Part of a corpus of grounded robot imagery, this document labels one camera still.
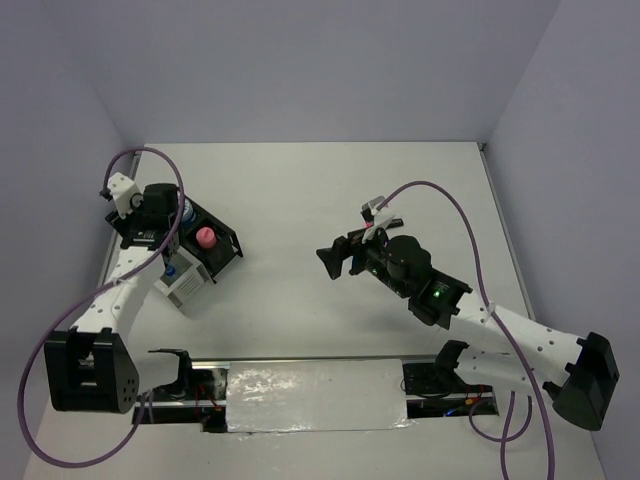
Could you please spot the pink highlighter marker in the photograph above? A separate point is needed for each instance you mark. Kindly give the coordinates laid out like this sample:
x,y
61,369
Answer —
x,y
386,224

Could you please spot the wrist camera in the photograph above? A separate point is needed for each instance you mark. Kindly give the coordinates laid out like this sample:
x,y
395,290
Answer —
x,y
124,193
375,210

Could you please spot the white slotted organizer box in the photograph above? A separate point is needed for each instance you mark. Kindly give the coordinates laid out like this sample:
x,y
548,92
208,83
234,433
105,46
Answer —
x,y
190,277

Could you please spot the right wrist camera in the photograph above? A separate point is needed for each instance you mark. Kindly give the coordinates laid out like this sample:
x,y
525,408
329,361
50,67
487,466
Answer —
x,y
375,210

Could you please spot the black slotted organizer box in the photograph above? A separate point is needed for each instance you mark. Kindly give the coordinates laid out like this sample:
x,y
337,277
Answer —
x,y
226,249

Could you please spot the silver taped front panel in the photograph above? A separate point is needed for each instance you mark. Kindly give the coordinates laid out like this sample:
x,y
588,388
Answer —
x,y
315,396

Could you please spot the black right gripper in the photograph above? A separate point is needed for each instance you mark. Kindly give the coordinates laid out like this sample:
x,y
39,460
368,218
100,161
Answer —
x,y
344,247

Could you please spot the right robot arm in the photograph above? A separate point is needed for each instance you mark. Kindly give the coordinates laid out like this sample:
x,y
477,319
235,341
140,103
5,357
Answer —
x,y
485,343

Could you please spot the blue slime jar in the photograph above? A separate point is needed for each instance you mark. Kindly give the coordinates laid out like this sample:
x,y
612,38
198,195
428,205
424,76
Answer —
x,y
189,213

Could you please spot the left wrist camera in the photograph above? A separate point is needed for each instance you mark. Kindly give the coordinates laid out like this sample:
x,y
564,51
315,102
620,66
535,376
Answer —
x,y
124,193

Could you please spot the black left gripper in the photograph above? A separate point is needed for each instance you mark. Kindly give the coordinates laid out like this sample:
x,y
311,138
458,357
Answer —
x,y
122,226

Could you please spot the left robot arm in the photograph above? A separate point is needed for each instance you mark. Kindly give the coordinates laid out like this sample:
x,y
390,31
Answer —
x,y
89,366

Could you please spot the pink capped crayon tube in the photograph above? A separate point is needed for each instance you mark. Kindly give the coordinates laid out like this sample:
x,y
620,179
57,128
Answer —
x,y
206,238

